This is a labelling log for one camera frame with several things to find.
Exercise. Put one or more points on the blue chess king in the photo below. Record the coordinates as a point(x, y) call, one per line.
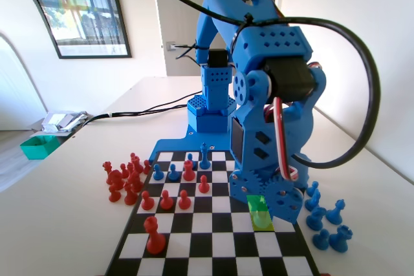
point(203, 159)

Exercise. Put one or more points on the black white chessboard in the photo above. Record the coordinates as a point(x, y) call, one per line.
point(207, 224)

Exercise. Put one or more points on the green plastic box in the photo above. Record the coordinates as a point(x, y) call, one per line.
point(39, 146)

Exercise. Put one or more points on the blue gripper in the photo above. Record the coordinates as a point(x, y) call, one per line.
point(247, 185)

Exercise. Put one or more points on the framed map poster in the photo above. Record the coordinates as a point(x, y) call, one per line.
point(84, 7)

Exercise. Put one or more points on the white arched panel black edge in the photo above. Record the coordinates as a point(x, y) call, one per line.
point(19, 14)

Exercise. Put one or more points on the red chess knight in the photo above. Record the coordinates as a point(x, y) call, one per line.
point(135, 181)
point(115, 179)

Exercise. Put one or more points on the blue chess queen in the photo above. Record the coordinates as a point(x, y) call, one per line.
point(335, 214)

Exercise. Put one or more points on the blue chess pawn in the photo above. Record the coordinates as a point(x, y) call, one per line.
point(157, 174)
point(191, 157)
point(321, 240)
point(173, 174)

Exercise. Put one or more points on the red chess king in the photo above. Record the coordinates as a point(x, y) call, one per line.
point(155, 240)

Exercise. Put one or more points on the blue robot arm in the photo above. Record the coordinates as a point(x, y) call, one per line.
point(220, 14)

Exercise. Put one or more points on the blue printed base plate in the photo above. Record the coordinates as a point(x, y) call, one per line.
point(174, 143)

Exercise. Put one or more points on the red chess pawn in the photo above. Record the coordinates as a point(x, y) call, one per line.
point(124, 171)
point(132, 155)
point(166, 201)
point(183, 201)
point(203, 186)
point(146, 202)
point(147, 167)

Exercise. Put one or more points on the pile of papers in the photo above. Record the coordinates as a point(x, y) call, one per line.
point(61, 121)

